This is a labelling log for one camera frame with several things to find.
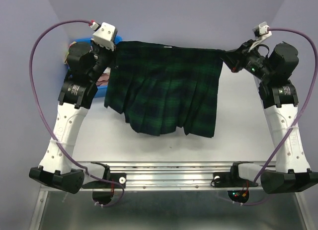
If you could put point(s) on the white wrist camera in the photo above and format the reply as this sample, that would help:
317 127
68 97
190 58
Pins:
261 33
104 35

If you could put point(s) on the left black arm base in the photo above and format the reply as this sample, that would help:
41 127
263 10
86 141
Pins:
116 178

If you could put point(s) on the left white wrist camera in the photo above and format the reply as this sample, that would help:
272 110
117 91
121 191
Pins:
104 35

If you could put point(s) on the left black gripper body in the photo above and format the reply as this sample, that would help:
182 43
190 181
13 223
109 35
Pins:
103 57

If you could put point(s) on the blue plastic bin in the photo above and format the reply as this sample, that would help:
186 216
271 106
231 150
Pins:
86 62

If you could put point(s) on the green plaid skirt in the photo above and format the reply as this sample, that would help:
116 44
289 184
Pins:
159 88

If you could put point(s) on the pastel floral skirt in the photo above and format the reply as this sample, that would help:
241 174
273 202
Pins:
67 52

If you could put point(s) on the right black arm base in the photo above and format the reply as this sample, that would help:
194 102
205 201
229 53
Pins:
229 180

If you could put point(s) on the aluminium rail frame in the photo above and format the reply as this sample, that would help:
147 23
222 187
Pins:
170 196

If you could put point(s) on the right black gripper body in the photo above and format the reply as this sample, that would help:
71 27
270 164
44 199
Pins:
254 61

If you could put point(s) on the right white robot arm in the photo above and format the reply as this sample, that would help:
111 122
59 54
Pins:
279 98

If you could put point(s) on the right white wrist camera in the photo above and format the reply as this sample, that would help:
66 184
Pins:
261 33

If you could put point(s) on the dusty pink skirt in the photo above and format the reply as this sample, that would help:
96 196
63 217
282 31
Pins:
104 78

